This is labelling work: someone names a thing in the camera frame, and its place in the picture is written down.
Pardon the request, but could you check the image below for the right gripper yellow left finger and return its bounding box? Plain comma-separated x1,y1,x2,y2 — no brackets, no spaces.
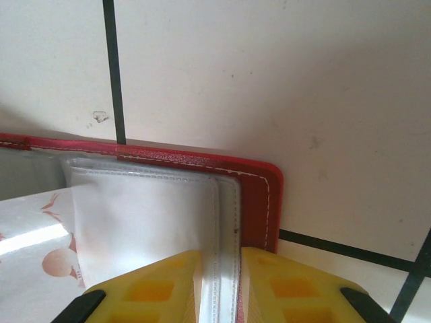
58,249,203,323

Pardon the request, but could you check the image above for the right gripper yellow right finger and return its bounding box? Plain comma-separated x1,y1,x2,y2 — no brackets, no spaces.
240,247,375,323

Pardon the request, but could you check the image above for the red card holder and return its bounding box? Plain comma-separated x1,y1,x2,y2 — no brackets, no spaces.
0,131,286,323

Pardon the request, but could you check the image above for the white card red pattern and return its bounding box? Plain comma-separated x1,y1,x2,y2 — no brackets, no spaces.
0,188,89,323

